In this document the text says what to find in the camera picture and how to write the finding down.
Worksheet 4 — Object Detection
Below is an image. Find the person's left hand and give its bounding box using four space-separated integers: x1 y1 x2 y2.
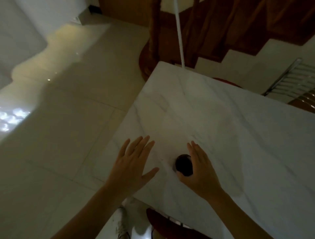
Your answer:
106 135 160 197

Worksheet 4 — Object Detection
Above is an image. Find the person's right hand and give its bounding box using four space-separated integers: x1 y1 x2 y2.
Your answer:
177 141 224 200

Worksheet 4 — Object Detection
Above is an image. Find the small drinking glass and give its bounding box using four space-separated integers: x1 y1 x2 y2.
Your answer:
175 154 194 177

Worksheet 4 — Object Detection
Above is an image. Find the person's right forearm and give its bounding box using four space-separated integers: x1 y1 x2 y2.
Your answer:
208 188 274 239

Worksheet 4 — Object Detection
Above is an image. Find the person's left forearm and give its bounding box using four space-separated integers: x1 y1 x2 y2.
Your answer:
50 185 126 239

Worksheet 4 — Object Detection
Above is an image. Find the person's white sneaker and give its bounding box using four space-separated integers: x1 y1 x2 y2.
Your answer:
115 206 131 239

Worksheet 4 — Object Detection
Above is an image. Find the marble table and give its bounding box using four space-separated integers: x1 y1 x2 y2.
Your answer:
95 61 315 239

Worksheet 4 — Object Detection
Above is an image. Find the white pole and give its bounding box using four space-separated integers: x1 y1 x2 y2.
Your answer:
173 0 186 70

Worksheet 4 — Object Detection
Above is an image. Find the wooden staircase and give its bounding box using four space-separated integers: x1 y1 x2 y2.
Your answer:
138 0 315 82

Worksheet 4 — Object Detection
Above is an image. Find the white curtain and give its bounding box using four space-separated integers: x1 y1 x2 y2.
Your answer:
0 0 87 90

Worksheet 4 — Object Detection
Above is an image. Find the chrome wire rack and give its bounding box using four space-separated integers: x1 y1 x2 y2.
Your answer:
262 58 315 98

